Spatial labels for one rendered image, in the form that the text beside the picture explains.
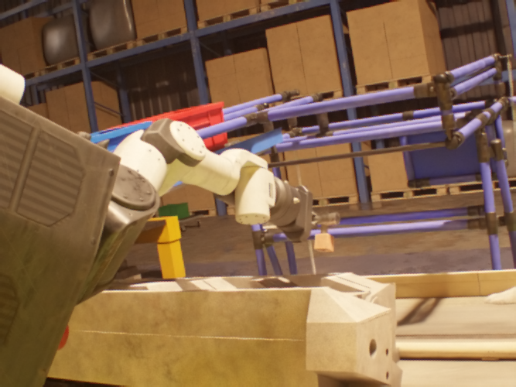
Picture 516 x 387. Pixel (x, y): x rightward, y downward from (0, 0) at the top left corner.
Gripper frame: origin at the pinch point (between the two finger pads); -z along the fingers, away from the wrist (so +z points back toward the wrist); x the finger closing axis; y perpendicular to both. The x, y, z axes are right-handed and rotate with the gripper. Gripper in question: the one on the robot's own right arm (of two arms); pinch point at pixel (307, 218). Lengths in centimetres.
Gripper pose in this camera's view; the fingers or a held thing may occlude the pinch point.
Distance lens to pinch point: 151.9
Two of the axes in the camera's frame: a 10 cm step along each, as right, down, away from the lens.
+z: -5.3, -2.7, -8.0
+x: -0.7, 9.6, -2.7
